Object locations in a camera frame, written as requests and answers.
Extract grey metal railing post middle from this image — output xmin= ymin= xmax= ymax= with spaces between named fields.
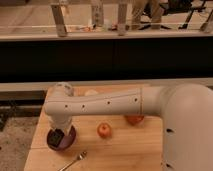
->
xmin=91 ymin=1 xmax=104 ymax=27

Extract grey metal railing post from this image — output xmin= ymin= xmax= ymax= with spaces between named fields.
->
xmin=91 ymin=1 xmax=104 ymax=27
xmin=51 ymin=3 xmax=67 ymax=37
xmin=117 ymin=2 xmax=127 ymax=36

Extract silver metal fork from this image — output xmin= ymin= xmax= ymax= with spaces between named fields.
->
xmin=58 ymin=151 xmax=87 ymax=171

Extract grey metal railing post right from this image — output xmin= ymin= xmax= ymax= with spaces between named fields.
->
xmin=117 ymin=2 xmax=127 ymax=36

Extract pale round object behind arm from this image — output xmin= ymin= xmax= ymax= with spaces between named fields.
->
xmin=84 ymin=89 xmax=99 ymax=96

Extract orange tomato-like fruit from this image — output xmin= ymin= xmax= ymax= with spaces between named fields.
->
xmin=125 ymin=115 xmax=144 ymax=125

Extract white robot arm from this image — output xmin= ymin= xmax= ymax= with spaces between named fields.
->
xmin=44 ymin=82 xmax=213 ymax=171

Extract purple bowl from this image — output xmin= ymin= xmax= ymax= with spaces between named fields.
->
xmin=46 ymin=126 xmax=76 ymax=151

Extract black tripod stand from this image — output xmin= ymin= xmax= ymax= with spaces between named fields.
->
xmin=160 ymin=0 xmax=213 ymax=33

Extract red apple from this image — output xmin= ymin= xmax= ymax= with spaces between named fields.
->
xmin=97 ymin=123 xmax=112 ymax=138

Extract person legs in background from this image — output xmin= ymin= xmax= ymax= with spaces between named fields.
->
xmin=131 ymin=0 xmax=164 ymax=30

